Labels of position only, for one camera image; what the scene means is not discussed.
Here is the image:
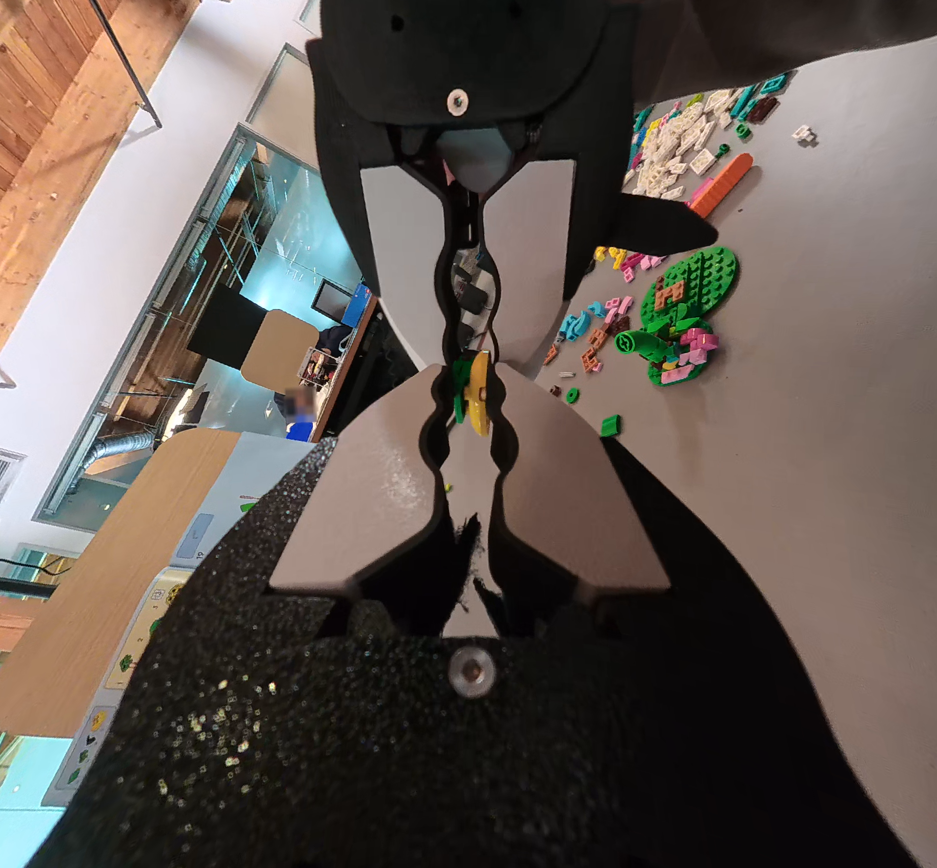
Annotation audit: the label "black panel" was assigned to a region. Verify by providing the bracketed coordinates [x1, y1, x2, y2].
[186, 291, 268, 371]

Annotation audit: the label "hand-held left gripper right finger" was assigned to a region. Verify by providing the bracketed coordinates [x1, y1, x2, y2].
[488, 364, 672, 601]

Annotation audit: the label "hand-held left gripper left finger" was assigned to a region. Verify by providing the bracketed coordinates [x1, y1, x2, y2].
[268, 364, 451, 598]

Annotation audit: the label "orange brick separator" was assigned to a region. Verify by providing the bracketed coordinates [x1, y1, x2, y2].
[688, 152, 755, 219]

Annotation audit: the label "pile of assorted colourful bricks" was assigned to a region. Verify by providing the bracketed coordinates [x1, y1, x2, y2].
[589, 70, 817, 276]

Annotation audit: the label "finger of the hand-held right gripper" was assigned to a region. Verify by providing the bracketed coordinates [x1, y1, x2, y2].
[482, 156, 577, 381]
[359, 161, 455, 371]

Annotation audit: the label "narrow silver duct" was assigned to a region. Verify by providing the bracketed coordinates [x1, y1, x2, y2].
[86, 434, 161, 475]

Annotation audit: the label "person's right forearm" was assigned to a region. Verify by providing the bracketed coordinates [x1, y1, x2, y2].
[608, 0, 937, 107]

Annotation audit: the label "instruction booklet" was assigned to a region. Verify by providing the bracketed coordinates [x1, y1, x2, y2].
[44, 443, 316, 806]

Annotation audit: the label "green plant brick model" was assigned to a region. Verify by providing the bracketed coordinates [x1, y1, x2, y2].
[613, 246, 740, 388]

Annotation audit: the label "light blue bricks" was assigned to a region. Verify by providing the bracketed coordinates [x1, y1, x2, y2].
[558, 303, 609, 343]

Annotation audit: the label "long wooden table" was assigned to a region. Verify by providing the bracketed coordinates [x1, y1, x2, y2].
[311, 295, 382, 443]

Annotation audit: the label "yellow round disc brick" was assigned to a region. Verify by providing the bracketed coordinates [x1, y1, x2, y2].
[467, 350, 493, 437]

